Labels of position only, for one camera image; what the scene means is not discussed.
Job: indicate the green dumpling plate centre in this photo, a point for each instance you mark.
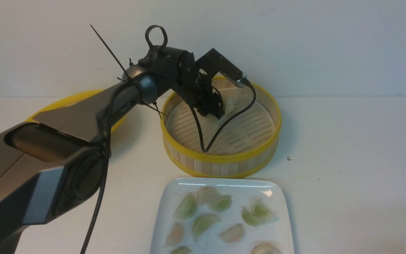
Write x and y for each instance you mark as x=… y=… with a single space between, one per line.
x=202 y=224

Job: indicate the green dumpling plate right lower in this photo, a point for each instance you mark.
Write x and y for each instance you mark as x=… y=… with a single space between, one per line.
x=252 y=217

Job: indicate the pink dumpling plate centre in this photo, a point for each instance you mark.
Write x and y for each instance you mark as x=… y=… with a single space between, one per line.
x=233 y=234

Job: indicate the woven bamboo steamer lid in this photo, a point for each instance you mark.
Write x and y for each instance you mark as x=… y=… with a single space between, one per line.
x=69 y=102

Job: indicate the bamboo steamer basket yellow rim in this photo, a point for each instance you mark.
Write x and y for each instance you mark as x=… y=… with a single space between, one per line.
x=201 y=164

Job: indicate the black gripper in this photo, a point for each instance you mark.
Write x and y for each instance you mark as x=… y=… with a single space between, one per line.
x=170 y=67

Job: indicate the pale dumpling plate bottom right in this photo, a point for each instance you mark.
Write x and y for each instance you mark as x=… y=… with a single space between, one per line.
x=265 y=248

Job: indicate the white square plate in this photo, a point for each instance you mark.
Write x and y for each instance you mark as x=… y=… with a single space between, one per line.
x=244 y=193

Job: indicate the green dumpling plate bottom left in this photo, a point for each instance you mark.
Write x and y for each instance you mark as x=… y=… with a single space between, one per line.
x=181 y=250

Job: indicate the pink dumpling plate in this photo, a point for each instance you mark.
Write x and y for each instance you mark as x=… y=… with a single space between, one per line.
x=207 y=195
x=233 y=234

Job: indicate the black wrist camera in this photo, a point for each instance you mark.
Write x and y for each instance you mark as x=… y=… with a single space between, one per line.
x=213 y=63

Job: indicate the green dumpling plate top middle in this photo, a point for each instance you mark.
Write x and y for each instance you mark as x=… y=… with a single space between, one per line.
x=220 y=204

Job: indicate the pink dumpling plate top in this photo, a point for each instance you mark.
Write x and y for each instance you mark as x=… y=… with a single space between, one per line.
x=207 y=195

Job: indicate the green dumpling plate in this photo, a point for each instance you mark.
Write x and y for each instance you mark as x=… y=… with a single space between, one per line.
x=186 y=209
x=262 y=210
x=220 y=204
x=252 y=217
x=181 y=250
x=202 y=224

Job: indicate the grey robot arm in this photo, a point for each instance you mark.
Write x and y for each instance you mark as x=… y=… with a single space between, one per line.
x=59 y=160

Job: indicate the green dumpling plate right upper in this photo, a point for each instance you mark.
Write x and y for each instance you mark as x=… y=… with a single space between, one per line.
x=262 y=210

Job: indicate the long black zip tie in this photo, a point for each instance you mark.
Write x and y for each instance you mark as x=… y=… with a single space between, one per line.
x=111 y=52

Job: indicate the pink dumpling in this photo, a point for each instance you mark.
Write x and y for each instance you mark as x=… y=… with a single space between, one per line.
x=175 y=236

